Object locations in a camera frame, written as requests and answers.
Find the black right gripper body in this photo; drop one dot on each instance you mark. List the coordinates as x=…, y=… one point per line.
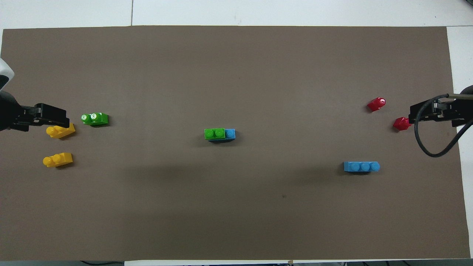
x=462, y=109

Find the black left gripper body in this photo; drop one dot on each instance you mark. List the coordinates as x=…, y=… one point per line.
x=14, y=114

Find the plain green toy brick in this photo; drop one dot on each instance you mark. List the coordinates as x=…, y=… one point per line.
x=214, y=133

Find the blue three-stud toy brick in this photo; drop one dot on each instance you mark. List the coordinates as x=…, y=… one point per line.
x=230, y=134
x=361, y=166

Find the yellow toy brick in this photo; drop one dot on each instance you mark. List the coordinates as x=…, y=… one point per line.
x=58, y=159
x=59, y=132

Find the red toy brick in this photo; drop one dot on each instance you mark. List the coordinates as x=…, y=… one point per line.
x=401, y=123
x=376, y=104

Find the green brick with white studs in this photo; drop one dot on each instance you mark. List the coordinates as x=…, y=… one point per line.
x=95, y=119

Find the brown table mat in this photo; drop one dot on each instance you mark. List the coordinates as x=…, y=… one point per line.
x=236, y=74

